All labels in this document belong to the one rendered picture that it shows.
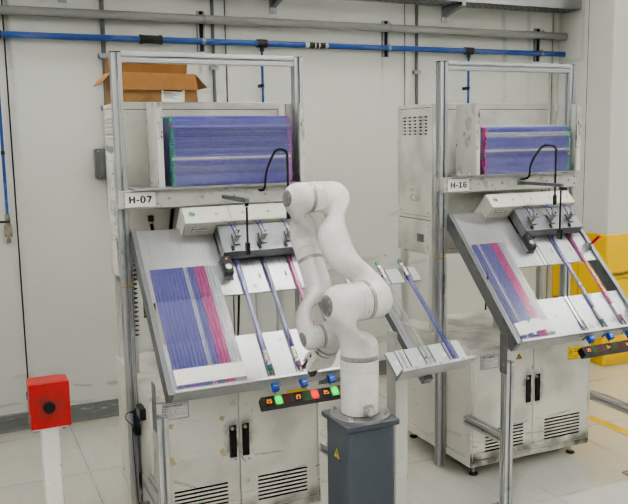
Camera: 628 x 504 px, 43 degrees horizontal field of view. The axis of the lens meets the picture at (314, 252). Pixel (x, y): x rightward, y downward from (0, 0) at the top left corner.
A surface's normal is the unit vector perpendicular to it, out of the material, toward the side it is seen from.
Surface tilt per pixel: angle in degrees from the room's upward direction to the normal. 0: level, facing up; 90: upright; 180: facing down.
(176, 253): 46
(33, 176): 90
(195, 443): 90
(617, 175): 90
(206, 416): 90
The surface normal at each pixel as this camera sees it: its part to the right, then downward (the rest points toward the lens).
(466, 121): -0.91, 0.07
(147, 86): 0.45, -0.05
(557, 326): 0.28, -0.62
